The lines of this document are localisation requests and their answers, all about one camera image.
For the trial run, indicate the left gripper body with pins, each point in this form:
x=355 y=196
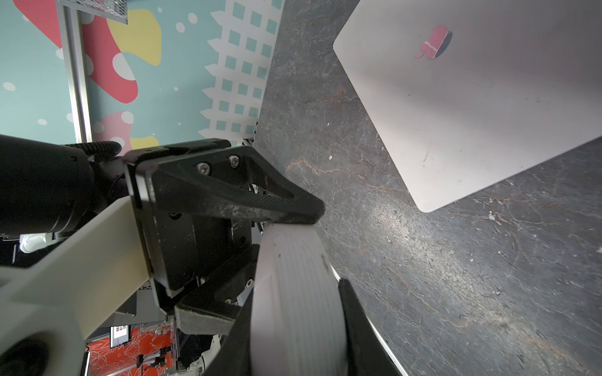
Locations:
x=181 y=250

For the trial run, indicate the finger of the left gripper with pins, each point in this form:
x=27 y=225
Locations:
x=225 y=183
x=212 y=308

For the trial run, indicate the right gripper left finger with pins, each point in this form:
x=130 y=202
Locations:
x=234 y=357

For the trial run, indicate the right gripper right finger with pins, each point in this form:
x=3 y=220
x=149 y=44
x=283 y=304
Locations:
x=365 y=354

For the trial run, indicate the white wireless mouse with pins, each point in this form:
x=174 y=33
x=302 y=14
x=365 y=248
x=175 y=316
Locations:
x=297 y=321

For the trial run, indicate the silver laptop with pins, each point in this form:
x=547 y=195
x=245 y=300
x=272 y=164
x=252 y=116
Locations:
x=465 y=94

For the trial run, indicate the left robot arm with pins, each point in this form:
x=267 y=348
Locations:
x=48 y=188

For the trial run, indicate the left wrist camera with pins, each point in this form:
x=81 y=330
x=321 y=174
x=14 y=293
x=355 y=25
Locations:
x=50 y=309

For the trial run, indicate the white wire wall basket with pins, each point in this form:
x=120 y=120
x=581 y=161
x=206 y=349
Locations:
x=116 y=10

